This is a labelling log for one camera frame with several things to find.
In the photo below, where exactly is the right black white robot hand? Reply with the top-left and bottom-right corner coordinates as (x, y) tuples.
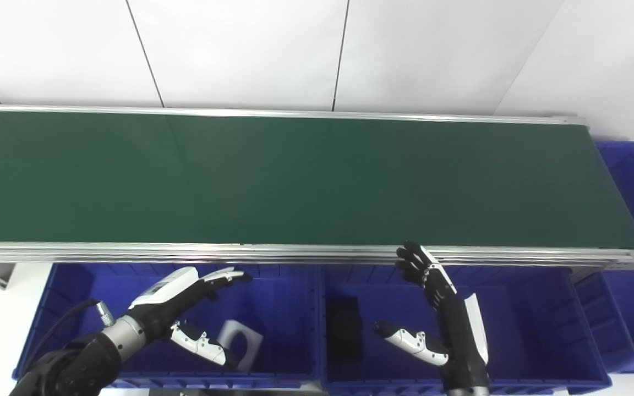
(373, 240), (490, 389)

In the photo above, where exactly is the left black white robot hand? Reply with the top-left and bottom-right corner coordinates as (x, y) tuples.
(128, 266), (253, 369)

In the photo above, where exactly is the white square part round hole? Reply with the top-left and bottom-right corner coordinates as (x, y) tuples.
(216, 320), (265, 372)

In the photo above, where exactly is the black block part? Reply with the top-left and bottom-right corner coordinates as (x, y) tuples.
(325, 296), (363, 364)

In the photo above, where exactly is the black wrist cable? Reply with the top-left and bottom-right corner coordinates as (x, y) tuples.
(22, 298), (116, 376)

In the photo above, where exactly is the green conveyor belt aluminium frame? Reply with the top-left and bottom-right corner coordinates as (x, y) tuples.
(0, 104), (634, 272)

